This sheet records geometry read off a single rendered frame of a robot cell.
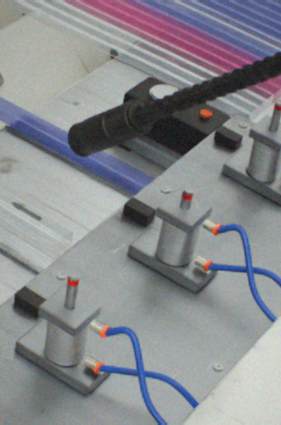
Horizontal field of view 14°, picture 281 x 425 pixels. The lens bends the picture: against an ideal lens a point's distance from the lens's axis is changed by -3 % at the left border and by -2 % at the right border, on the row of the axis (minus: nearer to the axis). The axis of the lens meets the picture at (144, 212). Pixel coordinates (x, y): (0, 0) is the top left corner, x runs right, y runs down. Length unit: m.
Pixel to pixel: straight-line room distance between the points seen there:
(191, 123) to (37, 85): 1.43
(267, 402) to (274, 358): 0.03
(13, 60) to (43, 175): 1.40
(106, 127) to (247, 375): 0.16
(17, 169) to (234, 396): 0.31
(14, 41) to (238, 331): 1.64
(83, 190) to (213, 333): 0.21
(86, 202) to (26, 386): 0.24
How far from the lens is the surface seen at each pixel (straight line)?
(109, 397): 0.61
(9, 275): 0.75
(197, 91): 0.50
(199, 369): 0.63
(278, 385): 0.61
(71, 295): 0.58
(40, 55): 2.28
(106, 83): 0.94
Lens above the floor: 1.65
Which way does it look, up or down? 45 degrees down
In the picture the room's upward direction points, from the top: 73 degrees clockwise
